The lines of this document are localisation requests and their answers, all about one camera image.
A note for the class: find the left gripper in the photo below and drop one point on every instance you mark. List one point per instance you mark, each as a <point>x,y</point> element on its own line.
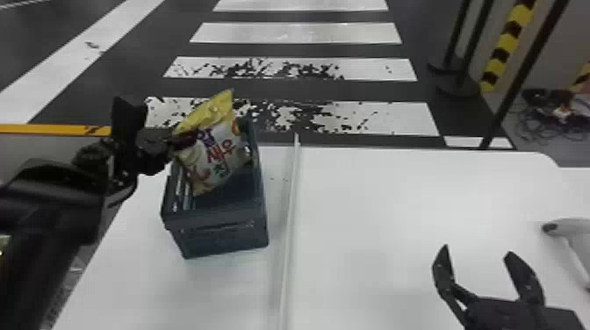
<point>152,152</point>

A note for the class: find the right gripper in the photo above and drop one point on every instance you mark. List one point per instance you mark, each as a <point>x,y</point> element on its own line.
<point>516,318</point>

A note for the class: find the yellow snack packet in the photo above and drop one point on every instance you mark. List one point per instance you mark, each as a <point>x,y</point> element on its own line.
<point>216,147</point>

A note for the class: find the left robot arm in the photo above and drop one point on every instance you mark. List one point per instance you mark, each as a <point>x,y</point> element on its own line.
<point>41,216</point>

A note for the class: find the blue basket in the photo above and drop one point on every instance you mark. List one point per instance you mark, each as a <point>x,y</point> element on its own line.
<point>221,221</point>

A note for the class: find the hand scanner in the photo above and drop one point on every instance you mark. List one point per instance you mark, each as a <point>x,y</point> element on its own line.
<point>571,230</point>

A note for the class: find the black slanted pole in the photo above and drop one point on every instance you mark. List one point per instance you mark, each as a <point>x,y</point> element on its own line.
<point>521,73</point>

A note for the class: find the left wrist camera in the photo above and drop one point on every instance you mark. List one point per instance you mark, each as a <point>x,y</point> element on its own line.
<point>128,117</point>

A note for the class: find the black post on round foot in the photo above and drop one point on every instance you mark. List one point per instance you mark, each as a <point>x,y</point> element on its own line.
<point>449,46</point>
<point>465,73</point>

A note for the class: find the yellow black striped post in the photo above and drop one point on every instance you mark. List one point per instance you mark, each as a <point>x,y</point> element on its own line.
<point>507,43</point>
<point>581,78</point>

